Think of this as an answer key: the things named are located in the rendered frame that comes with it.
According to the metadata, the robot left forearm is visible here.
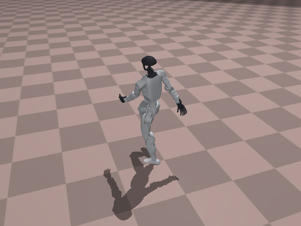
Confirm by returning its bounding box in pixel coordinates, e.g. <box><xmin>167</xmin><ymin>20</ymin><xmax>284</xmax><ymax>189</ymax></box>
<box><xmin>124</xmin><ymin>93</ymin><xmax>135</xmax><ymax>102</ymax></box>

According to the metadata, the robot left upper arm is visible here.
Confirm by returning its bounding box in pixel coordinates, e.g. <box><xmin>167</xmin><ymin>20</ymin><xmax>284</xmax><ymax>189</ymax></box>
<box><xmin>132</xmin><ymin>79</ymin><xmax>147</xmax><ymax>98</ymax></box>

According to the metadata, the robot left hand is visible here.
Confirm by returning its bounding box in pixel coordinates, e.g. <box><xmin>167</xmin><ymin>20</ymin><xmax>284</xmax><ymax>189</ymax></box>
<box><xmin>119</xmin><ymin>94</ymin><xmax>126</xmax><ymax>103</ymax></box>

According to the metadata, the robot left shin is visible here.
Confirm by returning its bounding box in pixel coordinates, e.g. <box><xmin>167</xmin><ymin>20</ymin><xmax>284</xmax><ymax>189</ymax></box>
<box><xmin>145</xmin><ymin>139</ymin><xmax>156</xmax><ymax>161</ymax></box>

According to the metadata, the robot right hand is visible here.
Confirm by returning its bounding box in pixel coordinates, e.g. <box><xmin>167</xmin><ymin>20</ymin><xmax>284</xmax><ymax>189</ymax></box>
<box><xmin>177</xmin><ymin>99</ymin><xmax>187</xmax><ymax>115</ymax></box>

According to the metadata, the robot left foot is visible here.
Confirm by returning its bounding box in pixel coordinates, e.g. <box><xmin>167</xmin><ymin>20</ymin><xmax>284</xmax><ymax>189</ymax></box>
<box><xmin>144</xmin><ymin>158</ymin><xmax>160</xmax><ymax>165</ymax></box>

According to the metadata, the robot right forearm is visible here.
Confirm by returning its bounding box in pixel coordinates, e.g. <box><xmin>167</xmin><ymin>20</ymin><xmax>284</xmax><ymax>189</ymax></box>
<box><xmin>169</xmin><ymin>86</ymin><xmax>180</xmax><ymax>104</ymax></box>

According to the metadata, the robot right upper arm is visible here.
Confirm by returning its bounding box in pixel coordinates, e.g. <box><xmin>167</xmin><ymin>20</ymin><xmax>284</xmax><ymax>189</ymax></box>
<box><xmin>157</xmin><ymin>70</ymin><xmax>172</xmax><ymax>91</ymax></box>

